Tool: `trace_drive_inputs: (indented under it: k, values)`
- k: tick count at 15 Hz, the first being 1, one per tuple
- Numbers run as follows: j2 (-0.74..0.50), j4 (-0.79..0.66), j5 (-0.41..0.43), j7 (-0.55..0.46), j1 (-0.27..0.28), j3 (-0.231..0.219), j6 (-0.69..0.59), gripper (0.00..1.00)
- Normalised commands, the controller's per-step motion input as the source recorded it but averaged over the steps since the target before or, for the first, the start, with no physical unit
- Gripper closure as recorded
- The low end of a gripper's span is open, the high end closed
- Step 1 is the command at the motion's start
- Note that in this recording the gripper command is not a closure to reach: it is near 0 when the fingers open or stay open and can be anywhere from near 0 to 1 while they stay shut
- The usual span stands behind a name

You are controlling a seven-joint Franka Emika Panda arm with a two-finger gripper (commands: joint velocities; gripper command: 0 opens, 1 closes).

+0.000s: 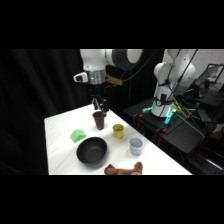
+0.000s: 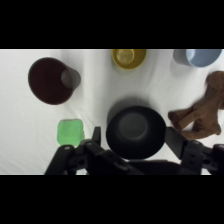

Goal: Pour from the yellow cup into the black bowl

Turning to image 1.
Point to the yellow cup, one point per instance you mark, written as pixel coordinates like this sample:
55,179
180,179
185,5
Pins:
118,131

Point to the black laptop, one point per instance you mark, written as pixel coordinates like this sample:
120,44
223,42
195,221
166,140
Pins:
208,78

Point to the green sponge block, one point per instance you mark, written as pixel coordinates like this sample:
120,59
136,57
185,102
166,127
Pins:
78,135

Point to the black robot stand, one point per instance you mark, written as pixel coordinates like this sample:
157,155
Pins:
180,133

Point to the brown plush toy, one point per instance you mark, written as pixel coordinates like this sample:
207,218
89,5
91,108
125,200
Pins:
123,170

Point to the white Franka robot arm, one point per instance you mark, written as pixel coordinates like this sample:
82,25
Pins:
173,70

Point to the black bowl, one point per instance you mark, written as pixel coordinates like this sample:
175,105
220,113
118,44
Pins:
91,150

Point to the dark red cup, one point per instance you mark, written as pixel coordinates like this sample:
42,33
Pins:
99,120

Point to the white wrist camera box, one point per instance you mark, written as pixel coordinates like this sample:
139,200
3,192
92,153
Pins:
81,77

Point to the black curtain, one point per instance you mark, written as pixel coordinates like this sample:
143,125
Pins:
33,86

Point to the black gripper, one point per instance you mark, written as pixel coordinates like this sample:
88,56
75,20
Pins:
97,90

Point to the light blue cup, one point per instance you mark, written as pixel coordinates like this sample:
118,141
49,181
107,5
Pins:
136,146

